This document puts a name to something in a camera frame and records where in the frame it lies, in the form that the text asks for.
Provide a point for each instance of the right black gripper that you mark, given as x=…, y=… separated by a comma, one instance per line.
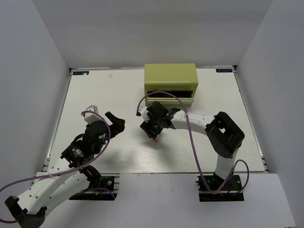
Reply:
x=147, y=127

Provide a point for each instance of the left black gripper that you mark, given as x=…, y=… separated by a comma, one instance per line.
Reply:
x=118, y=126

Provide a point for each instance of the green metal drawer box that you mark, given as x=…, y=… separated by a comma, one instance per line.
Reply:
x=180, y=80

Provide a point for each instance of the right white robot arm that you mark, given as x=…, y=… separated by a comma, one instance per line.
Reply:
x=223, y=133

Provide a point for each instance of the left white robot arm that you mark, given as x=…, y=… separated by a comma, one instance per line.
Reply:
x=71, y=175

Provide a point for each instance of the left blue corner sticker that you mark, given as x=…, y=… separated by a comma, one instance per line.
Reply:
x=80, y=73

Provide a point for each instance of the blue corner sticker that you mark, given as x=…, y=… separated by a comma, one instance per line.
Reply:
x=224, y=70
x=80, y=73

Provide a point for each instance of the right blue corner sticker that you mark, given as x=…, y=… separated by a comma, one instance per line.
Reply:
x=224, y=70

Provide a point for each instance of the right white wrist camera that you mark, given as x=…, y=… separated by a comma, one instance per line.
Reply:
x=143, y=113

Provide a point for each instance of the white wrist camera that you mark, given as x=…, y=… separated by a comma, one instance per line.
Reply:
x=91, y=117
x=143, y=113

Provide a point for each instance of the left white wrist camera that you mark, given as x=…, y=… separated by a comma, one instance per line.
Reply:
x=91, y=117

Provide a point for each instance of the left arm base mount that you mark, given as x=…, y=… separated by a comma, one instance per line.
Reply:
x=101, y=187

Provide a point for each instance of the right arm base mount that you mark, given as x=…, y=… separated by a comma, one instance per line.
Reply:
x=227, y=194

